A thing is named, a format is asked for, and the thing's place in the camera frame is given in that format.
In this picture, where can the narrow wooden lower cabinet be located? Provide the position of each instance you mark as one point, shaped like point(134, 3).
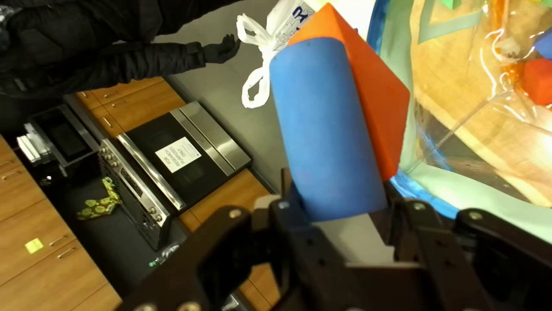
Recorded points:
point(127, 106)

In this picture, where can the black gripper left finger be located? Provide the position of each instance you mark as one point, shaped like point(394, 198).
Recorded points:
point(300, 253)

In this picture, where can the black steel oven range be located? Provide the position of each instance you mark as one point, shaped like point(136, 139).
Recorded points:
point(179, 156)

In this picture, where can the black countertop microwave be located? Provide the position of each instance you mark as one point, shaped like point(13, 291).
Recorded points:
point(55, 139)

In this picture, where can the white plastic shopping bag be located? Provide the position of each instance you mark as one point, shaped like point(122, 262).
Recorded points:
point(265, 41)

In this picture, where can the orange triangular foam block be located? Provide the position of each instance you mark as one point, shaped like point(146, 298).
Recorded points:
point(381, 98)

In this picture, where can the blue cylinder foam block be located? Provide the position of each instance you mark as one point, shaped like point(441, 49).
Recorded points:
point(329, 132)

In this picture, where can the person in black jacket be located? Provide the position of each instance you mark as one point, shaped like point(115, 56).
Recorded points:
point(87, 53)

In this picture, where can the green plant figure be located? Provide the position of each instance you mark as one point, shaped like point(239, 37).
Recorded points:
point(101, 201)

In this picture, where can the clear plastic toy tub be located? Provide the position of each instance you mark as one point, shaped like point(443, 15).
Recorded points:
point(460, 144)

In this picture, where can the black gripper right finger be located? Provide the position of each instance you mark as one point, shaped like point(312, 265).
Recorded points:
point(450, 260)

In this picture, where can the green sticky note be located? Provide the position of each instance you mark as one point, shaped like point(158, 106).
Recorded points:
point(34, 246)

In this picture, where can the wooden upper cabinets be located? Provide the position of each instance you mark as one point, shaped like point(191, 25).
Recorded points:
point(41, 248)

